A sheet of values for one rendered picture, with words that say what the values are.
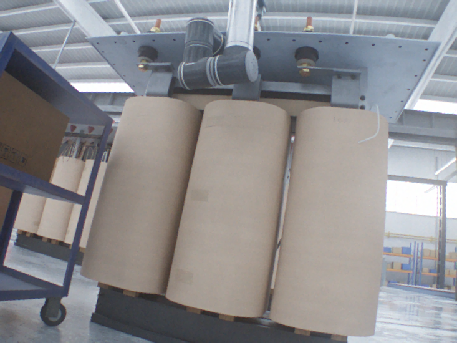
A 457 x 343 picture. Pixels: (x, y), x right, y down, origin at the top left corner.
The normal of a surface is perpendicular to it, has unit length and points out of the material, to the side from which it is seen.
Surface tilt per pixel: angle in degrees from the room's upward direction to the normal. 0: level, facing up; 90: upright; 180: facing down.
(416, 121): 90
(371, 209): 90
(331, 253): 90
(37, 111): 90
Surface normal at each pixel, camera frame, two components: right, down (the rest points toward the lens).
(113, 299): -0.21, -0.32
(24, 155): 0.97, 0.11
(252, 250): 0.32, -0.22
